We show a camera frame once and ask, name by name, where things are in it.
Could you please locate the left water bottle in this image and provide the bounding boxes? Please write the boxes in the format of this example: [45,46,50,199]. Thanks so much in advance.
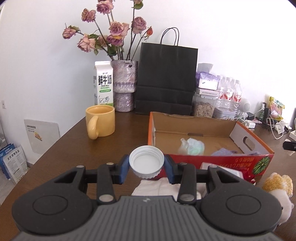
[216,76,228,108]

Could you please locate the blue white leaflets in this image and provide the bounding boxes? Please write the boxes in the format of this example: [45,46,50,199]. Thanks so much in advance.
[1,144,29,184]

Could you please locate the white round robot toy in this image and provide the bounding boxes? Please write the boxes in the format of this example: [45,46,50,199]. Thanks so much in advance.
[238,98,251,120]

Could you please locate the white envelope card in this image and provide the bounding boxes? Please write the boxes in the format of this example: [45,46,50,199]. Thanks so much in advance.
[24,119,60,155]

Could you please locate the black power adapter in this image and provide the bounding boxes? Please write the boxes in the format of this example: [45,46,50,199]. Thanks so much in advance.
[247,112,255,121]

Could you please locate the white plastic jar lid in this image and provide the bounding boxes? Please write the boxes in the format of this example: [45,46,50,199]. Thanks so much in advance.
[129,146,165,179]

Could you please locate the clear seed container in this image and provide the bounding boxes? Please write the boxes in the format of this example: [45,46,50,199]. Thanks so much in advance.
[193,93,216,118]

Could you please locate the water bottle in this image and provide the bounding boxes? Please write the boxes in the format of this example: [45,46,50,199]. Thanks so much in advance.
[216,76,228,108]
[222,77,234,109]
[231,80,242,111]

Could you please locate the middle water bottle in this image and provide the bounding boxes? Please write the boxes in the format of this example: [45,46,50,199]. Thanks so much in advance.
[222,77,234,109]

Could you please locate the dried pink rose bouquet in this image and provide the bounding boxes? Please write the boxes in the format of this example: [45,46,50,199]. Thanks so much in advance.
[62,1,153,61]

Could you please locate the colourful snack bag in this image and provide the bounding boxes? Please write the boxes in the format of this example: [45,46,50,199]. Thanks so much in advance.
[269,96,285,121]

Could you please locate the black paper shopping bag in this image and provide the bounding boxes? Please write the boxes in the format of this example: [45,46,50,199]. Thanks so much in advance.
[135,27,198,115]

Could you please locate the red cardboard fruit box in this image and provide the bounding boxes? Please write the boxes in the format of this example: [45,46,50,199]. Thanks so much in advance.
[148,112,274,181]

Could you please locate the white flat box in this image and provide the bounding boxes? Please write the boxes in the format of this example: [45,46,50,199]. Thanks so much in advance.
[196,88,219,97]

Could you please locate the right water bottle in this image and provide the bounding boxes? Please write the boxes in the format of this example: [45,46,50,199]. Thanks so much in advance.
[231,80,242,111]

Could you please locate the white folded cloth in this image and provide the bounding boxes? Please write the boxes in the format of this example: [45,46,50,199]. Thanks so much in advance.
[131,177,209,201]

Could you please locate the yellow ceramic mug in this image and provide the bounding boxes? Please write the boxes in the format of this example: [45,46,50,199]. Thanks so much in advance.
[85,105,115,140]

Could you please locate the green crumpled plastic bag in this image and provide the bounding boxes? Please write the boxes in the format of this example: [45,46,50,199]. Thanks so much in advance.
[178,138,205,156]

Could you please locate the purple drawstring pouch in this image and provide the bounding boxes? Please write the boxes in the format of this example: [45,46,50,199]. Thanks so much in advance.
[211,148,261,156]

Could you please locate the white charging cable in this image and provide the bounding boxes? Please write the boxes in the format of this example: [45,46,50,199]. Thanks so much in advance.
[265,115,296,140]

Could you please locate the purple speckled vase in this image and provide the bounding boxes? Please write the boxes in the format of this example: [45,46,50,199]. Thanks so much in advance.
[111,60,138,113]

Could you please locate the white green milk carton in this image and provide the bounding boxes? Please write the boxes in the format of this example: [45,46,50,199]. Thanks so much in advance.
[93,61,113,106]

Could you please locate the white charger block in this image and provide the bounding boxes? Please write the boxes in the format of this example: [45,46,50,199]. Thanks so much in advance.
[243,120,256,129]

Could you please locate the yellow white plush toy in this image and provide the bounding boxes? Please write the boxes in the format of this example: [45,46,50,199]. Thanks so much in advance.
[262,172,294,225]

